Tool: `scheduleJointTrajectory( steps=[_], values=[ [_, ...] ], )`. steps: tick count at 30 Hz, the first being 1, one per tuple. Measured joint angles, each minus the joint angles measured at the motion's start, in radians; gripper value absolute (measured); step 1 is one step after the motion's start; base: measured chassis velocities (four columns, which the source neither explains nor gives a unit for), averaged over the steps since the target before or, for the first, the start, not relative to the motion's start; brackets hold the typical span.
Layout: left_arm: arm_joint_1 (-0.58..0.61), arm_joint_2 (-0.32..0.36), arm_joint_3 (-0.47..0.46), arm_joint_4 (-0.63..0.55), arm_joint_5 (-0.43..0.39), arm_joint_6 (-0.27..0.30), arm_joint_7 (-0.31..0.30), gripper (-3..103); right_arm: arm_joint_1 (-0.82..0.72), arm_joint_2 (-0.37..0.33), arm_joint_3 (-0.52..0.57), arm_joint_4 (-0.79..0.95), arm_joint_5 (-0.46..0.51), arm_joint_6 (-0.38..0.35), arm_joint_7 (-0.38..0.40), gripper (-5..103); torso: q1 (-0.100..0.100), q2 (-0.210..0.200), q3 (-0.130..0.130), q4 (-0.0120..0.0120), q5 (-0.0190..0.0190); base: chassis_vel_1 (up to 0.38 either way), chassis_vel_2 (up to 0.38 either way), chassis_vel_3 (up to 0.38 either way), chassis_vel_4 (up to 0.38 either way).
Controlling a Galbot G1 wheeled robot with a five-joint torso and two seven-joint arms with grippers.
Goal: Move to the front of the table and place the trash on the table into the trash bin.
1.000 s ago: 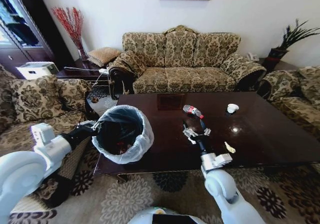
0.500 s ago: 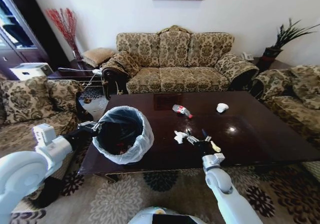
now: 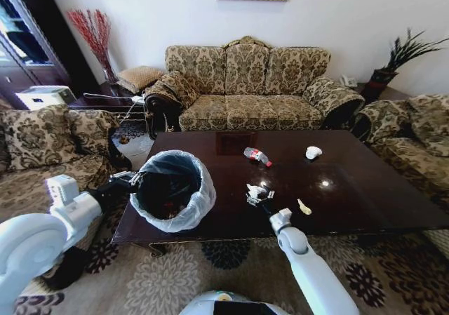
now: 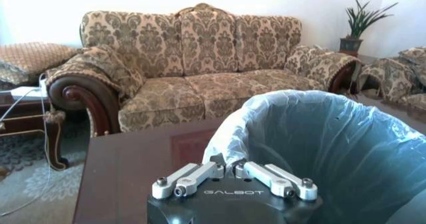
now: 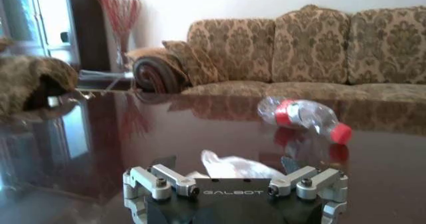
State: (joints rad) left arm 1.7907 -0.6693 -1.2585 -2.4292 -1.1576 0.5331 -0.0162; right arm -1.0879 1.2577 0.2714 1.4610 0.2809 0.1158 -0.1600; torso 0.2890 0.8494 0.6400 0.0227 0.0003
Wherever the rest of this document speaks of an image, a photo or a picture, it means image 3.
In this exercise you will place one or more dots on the black feather plant decoration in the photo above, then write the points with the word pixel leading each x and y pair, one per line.
pixel 408 50

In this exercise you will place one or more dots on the white desk telephone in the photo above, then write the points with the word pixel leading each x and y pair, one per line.
pixel 348 80

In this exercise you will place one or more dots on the small white paper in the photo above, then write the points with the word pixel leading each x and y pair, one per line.
pixel 255 189

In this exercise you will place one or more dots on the dark blue trash bin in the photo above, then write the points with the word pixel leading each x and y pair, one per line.
pixel 168 195

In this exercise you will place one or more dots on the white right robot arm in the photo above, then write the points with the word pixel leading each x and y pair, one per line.
pixel 308 259

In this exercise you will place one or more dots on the red decorative branches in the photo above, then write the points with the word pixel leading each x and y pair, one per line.
pixel 93 34

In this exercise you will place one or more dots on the dark wooden side table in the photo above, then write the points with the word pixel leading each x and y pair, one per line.
pixel 101 101

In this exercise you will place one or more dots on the dark wooden glass cabinet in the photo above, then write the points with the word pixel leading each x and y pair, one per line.
pixel 28 38

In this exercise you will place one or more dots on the crushed red-label plastic bottle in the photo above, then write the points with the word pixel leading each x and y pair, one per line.
pixel 256 155

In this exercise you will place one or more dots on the floral armchair with cushion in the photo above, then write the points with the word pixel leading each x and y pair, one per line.
pixel 38 143

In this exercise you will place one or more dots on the yellow fruit peel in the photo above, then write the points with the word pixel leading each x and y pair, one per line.
pixel 304 207

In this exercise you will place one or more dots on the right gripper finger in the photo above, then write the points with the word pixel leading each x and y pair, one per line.
pixel 269 193
pixel 252 200

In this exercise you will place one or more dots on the dark wooden coffee table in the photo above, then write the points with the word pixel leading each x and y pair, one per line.
pixel 350 188

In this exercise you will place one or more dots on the large crumpled white paper ball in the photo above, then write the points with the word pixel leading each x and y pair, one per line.
pixel 313 153

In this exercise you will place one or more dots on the white robot front shell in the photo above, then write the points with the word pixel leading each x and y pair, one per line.
pixel 238 302

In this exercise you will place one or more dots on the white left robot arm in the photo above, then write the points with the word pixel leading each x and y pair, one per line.
pixel 31 245

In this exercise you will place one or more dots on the white plastic bin liner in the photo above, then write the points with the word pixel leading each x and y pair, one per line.
pixel 196 220

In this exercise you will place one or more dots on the floral patterned rug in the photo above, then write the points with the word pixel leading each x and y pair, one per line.
pixel 182 280

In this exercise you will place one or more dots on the dark red floor vase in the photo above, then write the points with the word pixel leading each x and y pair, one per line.
pixel 379 85

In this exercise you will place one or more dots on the golden quilted cushion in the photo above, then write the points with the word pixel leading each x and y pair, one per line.
pixel 138 77

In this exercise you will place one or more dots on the floral three-seat sofa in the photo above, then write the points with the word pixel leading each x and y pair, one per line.
pixel 249 108

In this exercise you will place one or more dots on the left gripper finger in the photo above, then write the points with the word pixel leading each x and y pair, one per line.
pixel 121 175
pixel 135 183

